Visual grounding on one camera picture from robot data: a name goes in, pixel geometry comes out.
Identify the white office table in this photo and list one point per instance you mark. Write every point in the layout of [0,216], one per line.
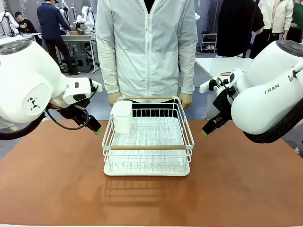
[213,65]

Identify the small reddish brown flat item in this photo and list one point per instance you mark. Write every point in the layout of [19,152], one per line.
[225,73]

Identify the person in green top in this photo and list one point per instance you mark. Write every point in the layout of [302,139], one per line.
[297,16]

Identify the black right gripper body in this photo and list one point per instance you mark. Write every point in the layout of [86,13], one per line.
[222,102]

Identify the person's left hand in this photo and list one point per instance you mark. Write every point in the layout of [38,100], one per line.
[185,99]

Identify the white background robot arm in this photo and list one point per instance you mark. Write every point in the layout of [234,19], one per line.
[88,16]
[10,22]

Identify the white shoe rack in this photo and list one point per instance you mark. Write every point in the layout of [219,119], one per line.
[208,42]

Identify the seated person in black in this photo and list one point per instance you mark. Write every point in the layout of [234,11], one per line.
[24,24]

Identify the white workbench table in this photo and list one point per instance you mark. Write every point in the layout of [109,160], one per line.
[78,37]

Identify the person's left forearm white sleeve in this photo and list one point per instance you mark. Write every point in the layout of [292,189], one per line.
[188,66]

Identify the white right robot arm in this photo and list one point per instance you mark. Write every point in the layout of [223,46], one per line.
[265,94]

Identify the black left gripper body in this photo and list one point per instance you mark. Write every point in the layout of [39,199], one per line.
[71,111]

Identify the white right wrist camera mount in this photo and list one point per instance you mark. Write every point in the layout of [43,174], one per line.
[206,87]

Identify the white plastic cutlery holder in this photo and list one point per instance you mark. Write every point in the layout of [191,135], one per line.
[122,116]

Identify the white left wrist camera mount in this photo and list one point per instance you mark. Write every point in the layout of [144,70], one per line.
[97,86]

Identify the person in navy jacket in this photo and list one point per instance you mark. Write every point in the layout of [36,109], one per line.
[53,28]

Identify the person in cream jacket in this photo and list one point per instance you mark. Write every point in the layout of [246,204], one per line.
[277,16]

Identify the person in black coat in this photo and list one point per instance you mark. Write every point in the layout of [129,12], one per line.
[236,28]

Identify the person's right forearm white sleeve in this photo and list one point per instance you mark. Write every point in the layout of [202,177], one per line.
[106,66]

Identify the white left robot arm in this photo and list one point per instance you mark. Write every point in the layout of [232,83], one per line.
[28,78]

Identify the person in white jacket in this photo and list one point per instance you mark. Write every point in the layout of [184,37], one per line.
[146,47]

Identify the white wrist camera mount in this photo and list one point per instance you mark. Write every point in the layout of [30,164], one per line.
[206,87]
[97,86]

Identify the person's right hand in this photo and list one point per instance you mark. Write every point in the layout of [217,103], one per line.
[113,98]

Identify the brown cardboard box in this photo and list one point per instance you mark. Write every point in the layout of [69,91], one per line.
[77,32]

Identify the grey step stool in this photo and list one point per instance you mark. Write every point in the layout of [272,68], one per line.
[81,62]

